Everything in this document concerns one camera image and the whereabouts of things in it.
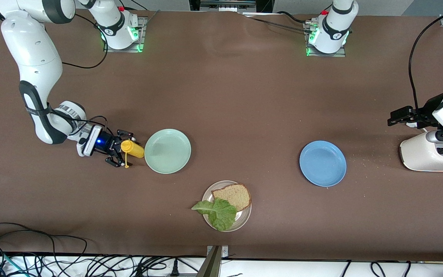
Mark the white side table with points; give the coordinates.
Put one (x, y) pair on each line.
(283, 269)

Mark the mint green plate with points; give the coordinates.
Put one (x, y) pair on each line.
(167, 151)

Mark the beige plate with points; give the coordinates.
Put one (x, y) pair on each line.
(245, 215)

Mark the white toaster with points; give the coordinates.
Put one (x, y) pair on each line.
(417, 156)

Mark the aluminium frame beam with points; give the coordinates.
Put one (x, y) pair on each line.
(212, 263)

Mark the brown bread slice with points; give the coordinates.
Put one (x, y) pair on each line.
(237, 196)

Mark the white toaster power plug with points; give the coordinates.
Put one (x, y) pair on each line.
(412, 124)

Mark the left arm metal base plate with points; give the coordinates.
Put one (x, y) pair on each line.
(327, 55)

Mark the blue plate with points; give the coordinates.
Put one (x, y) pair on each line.
(323, 163)

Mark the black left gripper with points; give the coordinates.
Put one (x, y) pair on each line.
(427, 109)

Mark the yellow mustard squeeze bottle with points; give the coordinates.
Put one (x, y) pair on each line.
(135, 149)

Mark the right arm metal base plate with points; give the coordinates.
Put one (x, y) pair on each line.
(143, 34)

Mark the black power plug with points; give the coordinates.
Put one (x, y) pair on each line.
(174, 268)

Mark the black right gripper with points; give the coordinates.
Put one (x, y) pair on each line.
(108, 144)

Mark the green lettuce leaf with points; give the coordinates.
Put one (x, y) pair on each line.
(221, 217)

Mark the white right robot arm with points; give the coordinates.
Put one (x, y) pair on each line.
(33, 50)

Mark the white power strip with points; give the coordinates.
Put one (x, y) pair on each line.
(227, 5)

